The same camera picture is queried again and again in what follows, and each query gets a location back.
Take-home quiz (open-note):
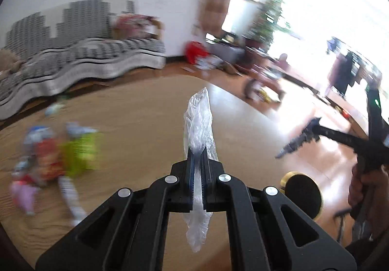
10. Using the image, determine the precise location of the printed paper box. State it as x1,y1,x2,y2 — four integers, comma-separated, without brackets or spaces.
194,56,223,70

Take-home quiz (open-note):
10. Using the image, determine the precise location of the round black stool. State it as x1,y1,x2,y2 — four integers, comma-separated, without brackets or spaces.
280,171,323,223

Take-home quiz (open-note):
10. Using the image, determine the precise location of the white striped wrapper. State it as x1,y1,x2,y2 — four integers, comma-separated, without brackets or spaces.
58,176,89,227

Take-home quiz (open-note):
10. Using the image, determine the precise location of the child's bicycle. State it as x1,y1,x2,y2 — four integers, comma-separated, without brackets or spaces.
242,64,287,103

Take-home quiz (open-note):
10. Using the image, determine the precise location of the brown plush garment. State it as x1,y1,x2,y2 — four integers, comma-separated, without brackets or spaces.
0,48,24,75

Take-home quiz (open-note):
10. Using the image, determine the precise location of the red plastic bag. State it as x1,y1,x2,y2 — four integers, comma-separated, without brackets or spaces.
185,41,211,65

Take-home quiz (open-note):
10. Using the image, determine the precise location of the dark hanging garment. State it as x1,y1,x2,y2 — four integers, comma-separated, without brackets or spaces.
325,49,357,97

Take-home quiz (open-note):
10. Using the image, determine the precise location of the potted green plant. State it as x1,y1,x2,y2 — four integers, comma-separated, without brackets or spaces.
242,0,302,53

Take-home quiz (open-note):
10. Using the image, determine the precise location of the green snack packet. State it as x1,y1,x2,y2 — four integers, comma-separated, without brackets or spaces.
60,133,104,177

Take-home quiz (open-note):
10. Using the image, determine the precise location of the person's right hand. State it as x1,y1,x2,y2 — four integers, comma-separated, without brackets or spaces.
348,164,389,212

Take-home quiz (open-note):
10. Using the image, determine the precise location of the pink snack packet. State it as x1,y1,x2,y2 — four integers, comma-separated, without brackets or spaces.
9,180,39,216

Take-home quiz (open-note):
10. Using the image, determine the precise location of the rattan sofa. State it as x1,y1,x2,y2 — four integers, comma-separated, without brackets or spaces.
151,17,165,40

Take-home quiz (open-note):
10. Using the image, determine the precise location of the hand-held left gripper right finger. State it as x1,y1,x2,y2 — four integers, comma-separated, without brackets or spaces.
202,145,357,271

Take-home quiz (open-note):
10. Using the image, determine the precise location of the low wooden cabinet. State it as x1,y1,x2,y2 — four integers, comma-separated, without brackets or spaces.
267,55,370,126

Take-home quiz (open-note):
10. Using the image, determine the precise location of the person's right forearm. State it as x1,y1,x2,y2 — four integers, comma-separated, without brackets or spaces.
345,195,389,271

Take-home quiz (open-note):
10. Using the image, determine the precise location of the pale green white wrapper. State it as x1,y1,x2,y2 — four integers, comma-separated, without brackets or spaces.
45,100,67,117

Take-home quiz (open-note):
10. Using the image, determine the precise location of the blue white paper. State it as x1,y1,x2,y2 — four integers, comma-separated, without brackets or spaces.
65,122,98,138

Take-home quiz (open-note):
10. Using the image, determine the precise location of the grey storage box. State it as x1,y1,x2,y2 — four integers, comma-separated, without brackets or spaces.
206,32,247,64

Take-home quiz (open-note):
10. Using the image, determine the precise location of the pink cartoon cushion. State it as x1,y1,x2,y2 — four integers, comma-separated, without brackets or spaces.
112,13,159,40

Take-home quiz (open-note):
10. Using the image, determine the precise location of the grey striped sofa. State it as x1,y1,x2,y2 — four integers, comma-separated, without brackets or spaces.
0,0,166,121

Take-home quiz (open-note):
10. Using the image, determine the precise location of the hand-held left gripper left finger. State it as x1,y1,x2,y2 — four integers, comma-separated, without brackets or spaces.
35,148,195,271

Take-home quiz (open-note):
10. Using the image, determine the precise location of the red snack packet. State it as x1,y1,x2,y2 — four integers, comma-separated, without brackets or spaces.
33,140,66,181

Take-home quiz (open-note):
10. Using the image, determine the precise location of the clear plastic bag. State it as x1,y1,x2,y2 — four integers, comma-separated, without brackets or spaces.
182,86,219,253

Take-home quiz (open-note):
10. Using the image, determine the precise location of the blue white snack packet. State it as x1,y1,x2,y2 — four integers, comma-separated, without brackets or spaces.
24,126,53,151

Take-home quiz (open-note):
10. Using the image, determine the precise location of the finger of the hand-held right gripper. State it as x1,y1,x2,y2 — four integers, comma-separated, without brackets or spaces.
275,134,320,159
303,117,357,149

